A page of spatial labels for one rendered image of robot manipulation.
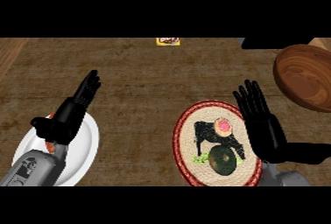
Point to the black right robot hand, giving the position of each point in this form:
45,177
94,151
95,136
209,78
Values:
265,134

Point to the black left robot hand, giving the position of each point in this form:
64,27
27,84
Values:
64,122

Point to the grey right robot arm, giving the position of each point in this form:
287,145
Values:
287,178

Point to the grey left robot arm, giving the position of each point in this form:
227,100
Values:
30,169

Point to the pink-frosted cupcake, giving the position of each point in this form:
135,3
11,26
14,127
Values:
224,127

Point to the round woven red-rimmed placemat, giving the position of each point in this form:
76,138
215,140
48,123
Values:
190,140

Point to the brown wooden bowl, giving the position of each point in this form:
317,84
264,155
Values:
304,78

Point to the white round plate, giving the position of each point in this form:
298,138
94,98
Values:
85,145

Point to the dark green oval vegetable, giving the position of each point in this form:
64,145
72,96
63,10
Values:
224,160

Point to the yellow printed box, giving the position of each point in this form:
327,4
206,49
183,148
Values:
168,41

